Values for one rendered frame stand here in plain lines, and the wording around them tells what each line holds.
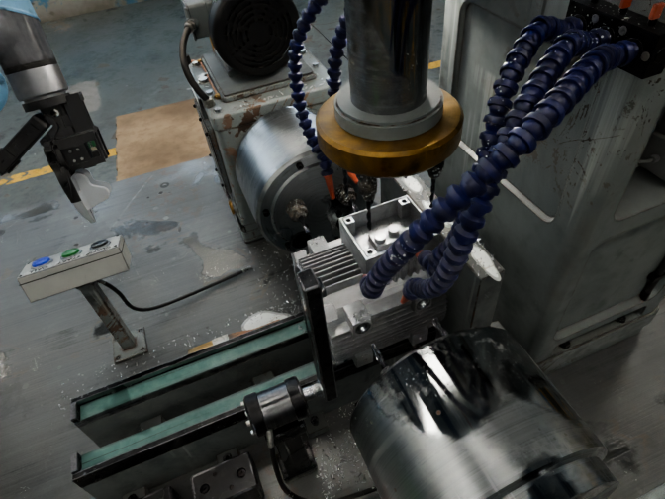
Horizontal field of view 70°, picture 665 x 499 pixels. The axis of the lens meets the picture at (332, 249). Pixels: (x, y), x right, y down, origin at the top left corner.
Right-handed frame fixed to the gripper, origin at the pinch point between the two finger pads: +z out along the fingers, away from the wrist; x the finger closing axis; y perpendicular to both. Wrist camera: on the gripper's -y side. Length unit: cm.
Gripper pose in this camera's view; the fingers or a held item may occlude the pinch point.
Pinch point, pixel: (86, 217)
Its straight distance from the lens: 93.9
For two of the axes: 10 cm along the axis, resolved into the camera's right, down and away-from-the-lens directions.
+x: -3.2, -3.4, 8.8
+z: 2.2, 8.8, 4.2
